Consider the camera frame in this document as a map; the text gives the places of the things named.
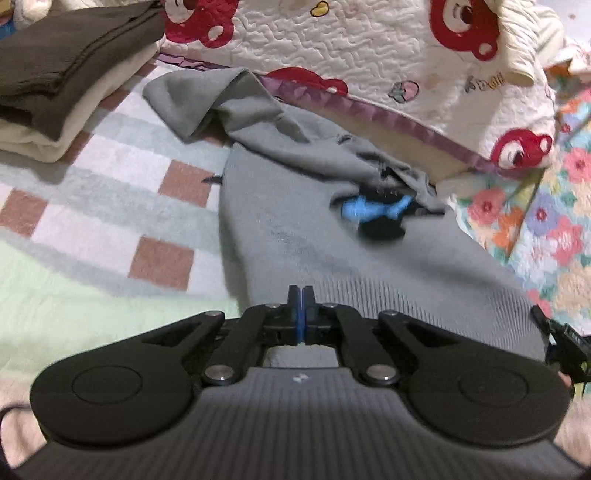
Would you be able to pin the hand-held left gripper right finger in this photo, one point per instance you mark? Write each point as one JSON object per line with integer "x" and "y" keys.
{"x": 311, "y": 318}

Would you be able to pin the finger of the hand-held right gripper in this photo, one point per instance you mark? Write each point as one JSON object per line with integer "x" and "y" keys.
{"x": 399, "y": 206}
{"x": 360, "y": 210}

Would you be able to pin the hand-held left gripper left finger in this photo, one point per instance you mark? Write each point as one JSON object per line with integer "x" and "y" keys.
{"x": 293, "y": 318}

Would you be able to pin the grey knit sweater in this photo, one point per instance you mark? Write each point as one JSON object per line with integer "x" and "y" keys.
{"x": 300, "y": 221}

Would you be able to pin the floral quilt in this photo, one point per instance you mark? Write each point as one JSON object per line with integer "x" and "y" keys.
{"x": 554, "y": 230}

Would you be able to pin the red bear print quilt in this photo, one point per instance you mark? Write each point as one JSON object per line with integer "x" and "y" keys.
{"x": 346, "y": 41}

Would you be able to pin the checkered blanket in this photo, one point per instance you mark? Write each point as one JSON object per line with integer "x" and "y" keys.
{"x": 115, "y": 194}

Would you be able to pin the cream folded garment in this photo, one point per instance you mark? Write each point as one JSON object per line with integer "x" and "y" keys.
{"x": 55, "y": 138}

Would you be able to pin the dark brown folded garment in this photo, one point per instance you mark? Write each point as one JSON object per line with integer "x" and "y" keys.
{"x": 60, "y": 60}

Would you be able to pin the grey bunny plush toy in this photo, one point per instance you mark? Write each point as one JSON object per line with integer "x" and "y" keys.
{"x": 30, "y": 9}

